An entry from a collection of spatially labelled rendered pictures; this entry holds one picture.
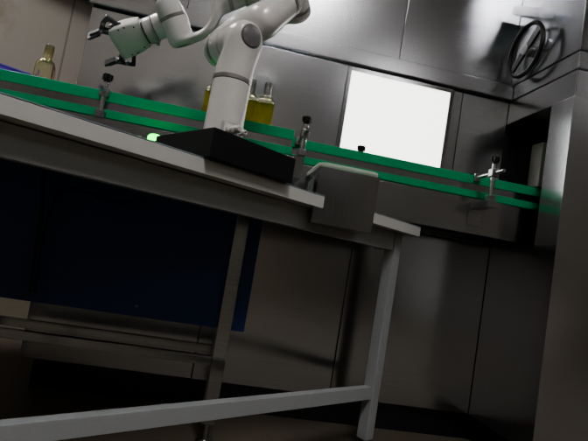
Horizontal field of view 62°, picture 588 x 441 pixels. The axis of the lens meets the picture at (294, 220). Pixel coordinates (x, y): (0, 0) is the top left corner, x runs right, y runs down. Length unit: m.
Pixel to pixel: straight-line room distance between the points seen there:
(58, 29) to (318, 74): 3.00
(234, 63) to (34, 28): 3.36
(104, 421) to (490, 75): 1.81
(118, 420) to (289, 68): 1.30
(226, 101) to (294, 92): 0.68
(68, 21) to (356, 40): 3.03
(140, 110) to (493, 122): 1.35
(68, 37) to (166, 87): 2.75
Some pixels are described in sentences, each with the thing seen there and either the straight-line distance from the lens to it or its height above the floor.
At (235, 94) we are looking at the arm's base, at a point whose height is 0.93.
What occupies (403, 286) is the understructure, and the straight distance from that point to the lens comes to 1.91.
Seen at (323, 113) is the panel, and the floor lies 1.12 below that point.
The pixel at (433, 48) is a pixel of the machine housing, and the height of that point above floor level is 1.48.
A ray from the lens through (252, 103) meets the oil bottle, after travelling 1.67.
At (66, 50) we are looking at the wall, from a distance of 4.53.
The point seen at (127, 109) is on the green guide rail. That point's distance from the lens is 1.56.
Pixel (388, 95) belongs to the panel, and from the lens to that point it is 1.94.
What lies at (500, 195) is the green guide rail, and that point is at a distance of 1.88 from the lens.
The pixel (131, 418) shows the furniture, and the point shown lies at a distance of 1.14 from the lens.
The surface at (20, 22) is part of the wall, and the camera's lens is 4.48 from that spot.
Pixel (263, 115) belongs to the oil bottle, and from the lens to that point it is 1.66.
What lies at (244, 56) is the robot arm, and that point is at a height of 1.03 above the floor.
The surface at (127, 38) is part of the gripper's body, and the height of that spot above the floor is 1.14.
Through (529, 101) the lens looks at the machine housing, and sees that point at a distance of 2.07.
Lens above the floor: 0.56
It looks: 5 degrees up
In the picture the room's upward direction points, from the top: 9 degrees clockwise
